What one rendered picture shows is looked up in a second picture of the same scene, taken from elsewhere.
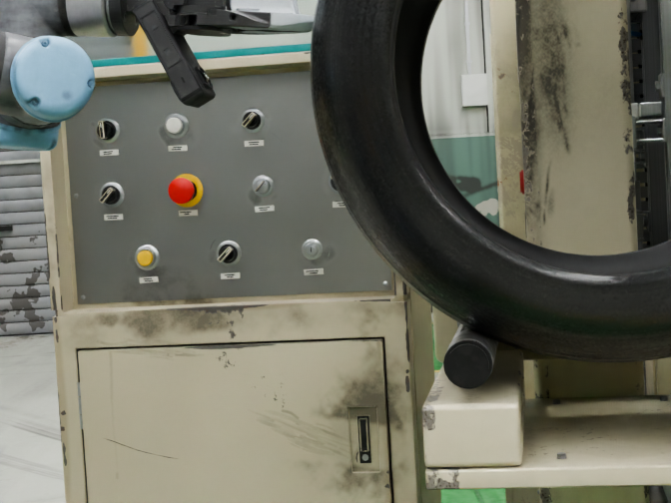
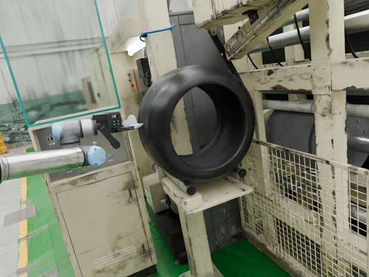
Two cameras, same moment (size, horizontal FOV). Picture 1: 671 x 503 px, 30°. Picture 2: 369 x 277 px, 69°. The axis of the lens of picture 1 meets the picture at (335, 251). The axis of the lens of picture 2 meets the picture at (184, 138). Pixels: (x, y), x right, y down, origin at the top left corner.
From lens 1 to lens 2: 0.58 m
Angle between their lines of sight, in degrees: 31
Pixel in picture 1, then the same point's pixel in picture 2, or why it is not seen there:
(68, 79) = (101, 156)
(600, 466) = (216, 201)
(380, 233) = (169, 169)
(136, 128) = not seen: hidden behind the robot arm
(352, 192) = (163, 162)
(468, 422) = (193, 201)
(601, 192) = (184, 139)
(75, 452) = (60, 216)
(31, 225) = not seen: outside the picture
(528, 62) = not seen: hidden behind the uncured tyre
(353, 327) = (123, 171)
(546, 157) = (173, 134)
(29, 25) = (73, 138)
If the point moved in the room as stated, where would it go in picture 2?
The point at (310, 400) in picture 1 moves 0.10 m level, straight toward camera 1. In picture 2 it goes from (117, 188) to (122, 193)
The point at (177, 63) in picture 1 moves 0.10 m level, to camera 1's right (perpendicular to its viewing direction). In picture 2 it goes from (112, 140) to (134, 134)
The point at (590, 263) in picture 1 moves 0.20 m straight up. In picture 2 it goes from (190, 156) to (184, 121)
